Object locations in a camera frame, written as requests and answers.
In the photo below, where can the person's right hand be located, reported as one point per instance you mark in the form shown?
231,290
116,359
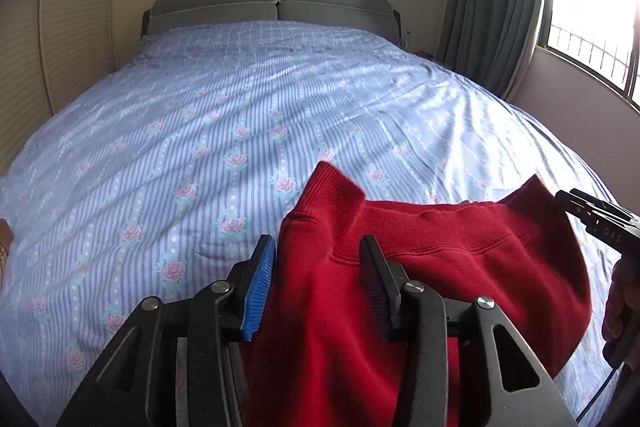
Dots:
625,307

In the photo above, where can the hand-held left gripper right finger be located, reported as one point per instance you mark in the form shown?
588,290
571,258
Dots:
378,292

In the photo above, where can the small white bottle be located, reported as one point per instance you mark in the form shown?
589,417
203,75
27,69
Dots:
408,40

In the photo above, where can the red cartoon mouse sweater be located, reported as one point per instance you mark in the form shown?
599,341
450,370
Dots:
475,257

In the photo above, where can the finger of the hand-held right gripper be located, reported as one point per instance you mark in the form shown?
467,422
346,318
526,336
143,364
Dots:
575,207

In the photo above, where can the folded brown striped garment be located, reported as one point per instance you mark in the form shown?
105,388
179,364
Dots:
4,247

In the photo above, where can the beige sliding wardrobe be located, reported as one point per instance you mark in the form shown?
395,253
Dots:
55,32

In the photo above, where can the bed with blue floral sheet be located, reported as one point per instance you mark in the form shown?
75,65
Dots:
225,107

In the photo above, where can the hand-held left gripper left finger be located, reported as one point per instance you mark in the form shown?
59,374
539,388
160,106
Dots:
259,292

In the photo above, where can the grey padded headboard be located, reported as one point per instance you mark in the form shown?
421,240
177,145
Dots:
145,27

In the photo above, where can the barred window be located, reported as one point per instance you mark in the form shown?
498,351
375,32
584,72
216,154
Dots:
595,7

